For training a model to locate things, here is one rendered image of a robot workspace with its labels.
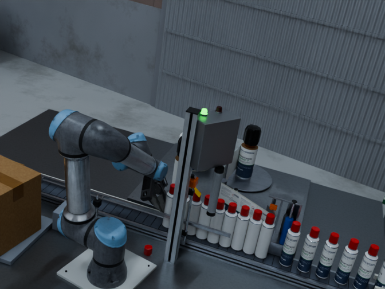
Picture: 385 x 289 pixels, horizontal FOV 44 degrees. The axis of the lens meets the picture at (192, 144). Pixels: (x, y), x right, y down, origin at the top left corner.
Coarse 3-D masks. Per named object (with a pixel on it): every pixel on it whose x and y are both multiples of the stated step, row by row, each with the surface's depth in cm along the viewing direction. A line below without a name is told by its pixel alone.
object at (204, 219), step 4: (208, 196) 195; (208, 200) 194; (204, 204) 196; (204, 208) 195; (200, 212) 198; (204, 212) 196; (200, 216) 198; (204, 216) 197; (208, 216) 197; (200, 220) 199; (204, 220) 197; (208, 220) 198; (204, 224) 198; (208, 224) 199; (196, 232) 203; (200, 232) 200; (204, 232) 200; (208, 232) 202; (196, 236) 203; (200, 236) 201; (204, 236) 201
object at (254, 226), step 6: (258, 210) 191; (258, 216) 190; (252, 222) 191; (258, 222) 191; (252, 228) 192; (258, 228) 192; (246, 234) 196; (252, 234) 193; (258, 234) 194; (246, 240) 196; (252, 240) 194; (246, 246) 196; (252, 246) 196; (246, 252) 197; (252, 252) 197
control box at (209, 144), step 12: (204, 120) 165; (216, 120) 167; (228, 120) 169; (240, 120) 173; (204, 132) 164; (216, 132) 168; (228, 132) 171; (204, 144) 167; (216, 144) 170; (228, 144) 174; (192, 156) 171; (204, 156) 169; (216, 156) 173; (228, 156) 177; (192, 168) 173; (204, 168) 172
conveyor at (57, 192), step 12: (48, 192) 217; (60, 192) 219; (108, 204) 216; (120, 216) 209; (132, 216) 210; (144, 216) 211; (156, 216) 213; (156, 228) 205; (192, 240) 201; (204, 240) 202; (240, 252) 198; (276, 264) 195; (312, 276) 191; (348, 288) 188
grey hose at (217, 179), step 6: (216, 168) 176; (222, 168) 176; (216, 174) 177; (222, 174) 177; (216, 180) 177; (216, 186) 179; (210, 192) 182; (216, 192) 180; (210, 198) 182; (216, 198) 181; (210, 204) 182; (216, 204) 183; (210, 210) 184; (210, 216) 184
